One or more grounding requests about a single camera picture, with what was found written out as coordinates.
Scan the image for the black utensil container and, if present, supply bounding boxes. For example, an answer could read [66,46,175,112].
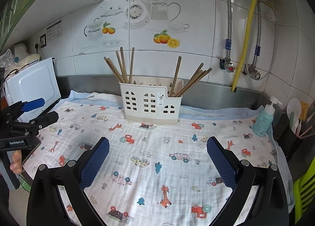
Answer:
[273,112,314,165]

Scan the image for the steel braided hose right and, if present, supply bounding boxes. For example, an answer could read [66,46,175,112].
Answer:
[252,0,263,69]

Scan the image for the brown wooden chopstick one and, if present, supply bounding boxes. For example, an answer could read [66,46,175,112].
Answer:
[103,56,126,84]

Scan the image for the green wall cabinet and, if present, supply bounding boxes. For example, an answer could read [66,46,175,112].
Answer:
[0,0,104,52]

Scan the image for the chrome angle valve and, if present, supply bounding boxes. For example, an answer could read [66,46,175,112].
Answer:
[245,64,260,81]

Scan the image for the printed white cotton cloth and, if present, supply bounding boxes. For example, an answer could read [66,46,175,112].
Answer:
[22,90,295,226]

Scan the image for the yellow corrugated gas hose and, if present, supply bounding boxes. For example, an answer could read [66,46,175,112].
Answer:
[230,0,258,93]

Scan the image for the brown wooden chopstick seven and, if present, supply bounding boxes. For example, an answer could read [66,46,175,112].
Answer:
[177,67,213,98]

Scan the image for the steel braided hose left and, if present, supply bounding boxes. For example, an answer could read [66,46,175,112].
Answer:
[217,0,233,63]

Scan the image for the brown wooden chopstick six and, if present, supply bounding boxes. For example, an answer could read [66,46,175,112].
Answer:
[176,69,209,98]

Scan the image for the cream plastic utensil holder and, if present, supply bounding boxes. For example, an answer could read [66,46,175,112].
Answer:
[120,76,184,124]

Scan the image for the teal soap pump bottle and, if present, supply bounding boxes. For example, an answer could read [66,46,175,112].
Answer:
[253,96,282,137]

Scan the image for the brown wooden chopstick eight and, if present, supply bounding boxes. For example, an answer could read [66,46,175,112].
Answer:
[129,47,135,84]

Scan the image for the brown wooden chopstick nine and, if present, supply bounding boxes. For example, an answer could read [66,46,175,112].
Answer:
[169,56,182,97]

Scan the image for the brown wooden chopstick four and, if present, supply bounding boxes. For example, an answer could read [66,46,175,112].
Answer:
[120,47,128,83]

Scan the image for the person's left hand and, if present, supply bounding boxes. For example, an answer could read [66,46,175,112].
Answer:
[10,150,22,174]

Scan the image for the white plastic spoon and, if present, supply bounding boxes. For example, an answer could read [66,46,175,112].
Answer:
[287,98,302,133]

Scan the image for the brown wooden chopstick three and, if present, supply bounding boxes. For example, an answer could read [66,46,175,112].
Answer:
[115,51,127,83]

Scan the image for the green plastic dish rack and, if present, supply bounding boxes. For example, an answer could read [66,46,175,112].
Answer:
[294,159,314,225]

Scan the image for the red handle water valve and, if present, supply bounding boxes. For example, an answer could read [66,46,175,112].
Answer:
[220,57,235,73]

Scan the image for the brown wooden chopstick two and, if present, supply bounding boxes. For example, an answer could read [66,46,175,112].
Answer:
[106,57,126,84]

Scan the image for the steel braided hose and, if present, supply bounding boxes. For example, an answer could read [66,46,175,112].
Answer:
[252,0,263,69]
[217,0,233,63]

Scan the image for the black wall socket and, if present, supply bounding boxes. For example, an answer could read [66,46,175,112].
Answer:
[39,33,47,48]

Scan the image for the brown wooden chopstick five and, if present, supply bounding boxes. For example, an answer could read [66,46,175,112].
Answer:
[175,62,204,97]

